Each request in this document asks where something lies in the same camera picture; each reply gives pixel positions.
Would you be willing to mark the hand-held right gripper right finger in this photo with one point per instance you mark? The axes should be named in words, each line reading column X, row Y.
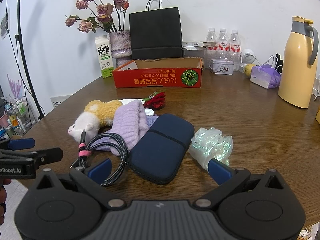
column 220, row 170

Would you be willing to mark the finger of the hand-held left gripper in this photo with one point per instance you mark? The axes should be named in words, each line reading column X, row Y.
column 47, row 155
column 21, row 143

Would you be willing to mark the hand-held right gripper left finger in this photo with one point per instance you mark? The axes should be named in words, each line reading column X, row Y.
column 101, row 170

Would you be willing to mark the iridescent plastic scrunchie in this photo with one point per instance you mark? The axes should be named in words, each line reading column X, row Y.
column 210, row 142

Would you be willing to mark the yellow and white plush toy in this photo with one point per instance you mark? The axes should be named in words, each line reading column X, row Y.
column 100, row 111

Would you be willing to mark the navy blue zip case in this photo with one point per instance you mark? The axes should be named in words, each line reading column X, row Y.
column 160, row 150

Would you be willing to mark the purple knitted cloth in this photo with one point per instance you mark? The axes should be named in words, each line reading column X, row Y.
column 151, row 121

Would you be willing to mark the white cloth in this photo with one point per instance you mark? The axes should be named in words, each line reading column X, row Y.
column 127, row 101

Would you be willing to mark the white bottle cap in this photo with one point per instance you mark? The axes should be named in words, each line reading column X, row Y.
column 149, row 112

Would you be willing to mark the orange cardboard box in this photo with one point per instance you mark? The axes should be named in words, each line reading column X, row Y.
column 155, row 78

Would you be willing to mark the person's left hand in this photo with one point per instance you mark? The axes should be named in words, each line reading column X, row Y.
column 2, row 195

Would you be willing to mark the red fabric rose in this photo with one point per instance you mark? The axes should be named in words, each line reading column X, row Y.
column 157, row 100

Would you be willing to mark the pale floral tin box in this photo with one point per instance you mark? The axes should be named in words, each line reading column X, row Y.
column 221, row 67

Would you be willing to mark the yellow green apple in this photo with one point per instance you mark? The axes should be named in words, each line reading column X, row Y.
column 249, row 70

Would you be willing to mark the yellow object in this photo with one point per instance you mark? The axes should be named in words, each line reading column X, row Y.
column 318, row 115

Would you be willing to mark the white green milk carton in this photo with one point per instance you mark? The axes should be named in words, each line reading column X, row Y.
column 104, row 55

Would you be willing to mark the small white robot-shaped fan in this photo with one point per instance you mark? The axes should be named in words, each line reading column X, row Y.
column 248, row 56

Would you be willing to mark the clear plastic food container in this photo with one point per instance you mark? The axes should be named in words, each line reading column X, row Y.
column 196, row 55

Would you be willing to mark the slim black device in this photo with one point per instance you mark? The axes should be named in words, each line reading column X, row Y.
column 279, row 58

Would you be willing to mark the purple glass vase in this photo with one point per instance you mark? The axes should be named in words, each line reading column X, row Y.
column 120, row 45

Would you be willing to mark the flat white paper box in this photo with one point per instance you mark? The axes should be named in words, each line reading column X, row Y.
column 197, row 43

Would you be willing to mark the black light stand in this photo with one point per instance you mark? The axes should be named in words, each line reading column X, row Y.
column 18, row 12

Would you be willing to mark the yellow thermos jug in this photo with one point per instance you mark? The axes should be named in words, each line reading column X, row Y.
column 296, row 62

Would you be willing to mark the black paper bag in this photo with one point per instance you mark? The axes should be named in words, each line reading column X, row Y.
column 155, row 32

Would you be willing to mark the dried rose bouquet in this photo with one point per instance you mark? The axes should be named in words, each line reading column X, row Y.
column 105, row 12

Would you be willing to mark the white wall outlet panel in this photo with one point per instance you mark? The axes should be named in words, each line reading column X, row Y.
column 58, row 101

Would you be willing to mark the purple flower wall sticker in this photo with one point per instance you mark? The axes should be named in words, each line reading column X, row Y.
column 15, row 86

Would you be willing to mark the wall photo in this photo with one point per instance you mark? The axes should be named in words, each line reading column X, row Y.
column 3, row 26

